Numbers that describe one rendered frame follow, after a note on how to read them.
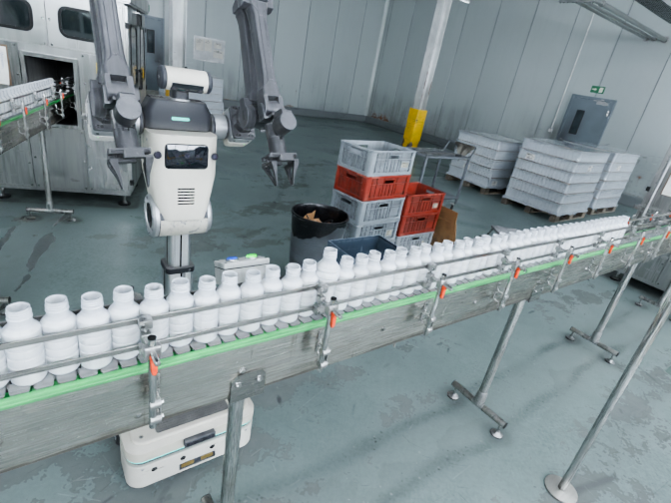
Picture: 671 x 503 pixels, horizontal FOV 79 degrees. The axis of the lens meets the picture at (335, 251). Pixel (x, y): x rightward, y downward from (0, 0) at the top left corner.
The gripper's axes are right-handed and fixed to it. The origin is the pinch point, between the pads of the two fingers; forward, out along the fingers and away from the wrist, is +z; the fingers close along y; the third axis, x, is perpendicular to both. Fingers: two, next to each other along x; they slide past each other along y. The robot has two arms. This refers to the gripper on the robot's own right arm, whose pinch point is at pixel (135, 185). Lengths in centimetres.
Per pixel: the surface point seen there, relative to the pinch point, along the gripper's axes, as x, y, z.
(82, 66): 296, 13, -164
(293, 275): -21.5, 30.7, 30.8
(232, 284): -22.2, 14.2, 29.7
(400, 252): -18, 71, 31
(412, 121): 659, 759, -238
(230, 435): 3, 13, 75
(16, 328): -25.2, -27.0, 29.2
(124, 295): -24.4, -8.9, 27.2
